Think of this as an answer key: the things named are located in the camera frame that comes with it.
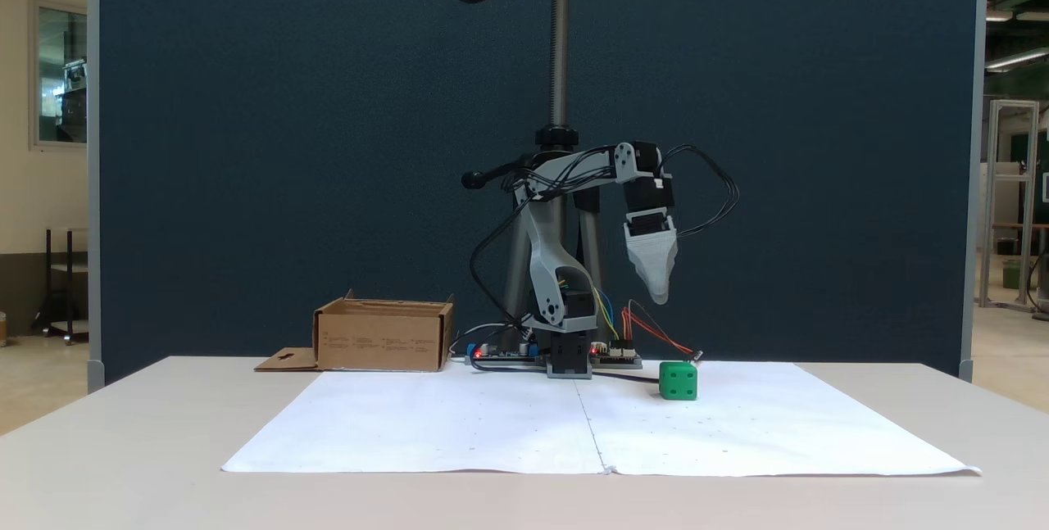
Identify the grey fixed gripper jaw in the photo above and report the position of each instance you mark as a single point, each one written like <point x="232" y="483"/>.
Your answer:
<point x="656" y="268"/>

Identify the green die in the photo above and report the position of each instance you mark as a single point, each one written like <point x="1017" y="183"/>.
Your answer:
<point x="678" y="381"/>

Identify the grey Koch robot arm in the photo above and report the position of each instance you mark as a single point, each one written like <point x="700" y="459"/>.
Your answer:
<point x="547" y="268"/>

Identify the motor driver circuit board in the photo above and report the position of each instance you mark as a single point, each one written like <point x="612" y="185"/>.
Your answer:
<point x="619" y="356"/>

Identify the blue power circuit board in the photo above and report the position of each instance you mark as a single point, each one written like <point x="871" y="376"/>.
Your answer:
<point x="500" y="352"/>

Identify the white paper sheet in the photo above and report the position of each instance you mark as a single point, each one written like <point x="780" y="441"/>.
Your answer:
<point x="459" y="423"/>

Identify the brown cardboard box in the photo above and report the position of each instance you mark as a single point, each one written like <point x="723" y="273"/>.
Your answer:
<point x="381" y="342"/>

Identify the ceiling strip light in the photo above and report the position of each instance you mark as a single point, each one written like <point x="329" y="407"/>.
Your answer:
<point x="1016" y="59"/>

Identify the dark blue partition panel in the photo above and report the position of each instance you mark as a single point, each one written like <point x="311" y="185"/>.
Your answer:
<point x="246" y="145"/>

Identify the black metal shelf cart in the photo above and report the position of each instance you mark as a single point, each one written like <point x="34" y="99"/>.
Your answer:
<point x="65" y="284"/>

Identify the grey camera tripod stand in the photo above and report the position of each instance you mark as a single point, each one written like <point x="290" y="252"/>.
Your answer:
<point x="560" y="38"/>

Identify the aluminium profile frame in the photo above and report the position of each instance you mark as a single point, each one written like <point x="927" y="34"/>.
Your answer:
<point x="989" y="202"/>

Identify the framed wall window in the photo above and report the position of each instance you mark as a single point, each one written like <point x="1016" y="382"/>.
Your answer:
<point x="61" y="71"/>

